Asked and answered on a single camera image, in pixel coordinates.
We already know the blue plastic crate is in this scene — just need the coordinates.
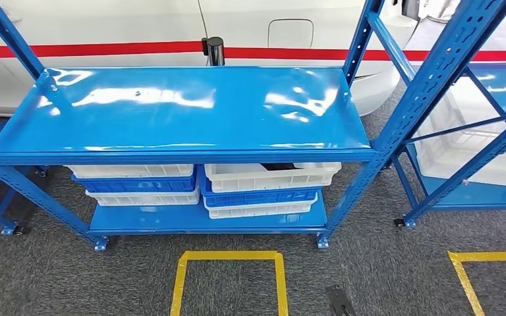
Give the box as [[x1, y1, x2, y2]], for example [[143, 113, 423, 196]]
[[198, 167, 322, 209], [70, 167, 198, 194]]

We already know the shiny black robot foot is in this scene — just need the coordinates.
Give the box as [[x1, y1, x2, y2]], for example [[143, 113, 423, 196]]
[[325, 284, 358, 316]]

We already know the large translucent white crate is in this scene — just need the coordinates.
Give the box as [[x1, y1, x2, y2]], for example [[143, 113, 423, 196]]
[[414, 76, 506, 188]]

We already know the white car with red stripe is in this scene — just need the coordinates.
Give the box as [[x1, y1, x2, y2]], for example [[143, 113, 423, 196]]
[[0, 0, 506, 119]]

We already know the black stanchion post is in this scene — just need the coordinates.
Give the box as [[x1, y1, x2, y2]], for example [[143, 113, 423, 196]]
[[201, 36, 227, 67]]

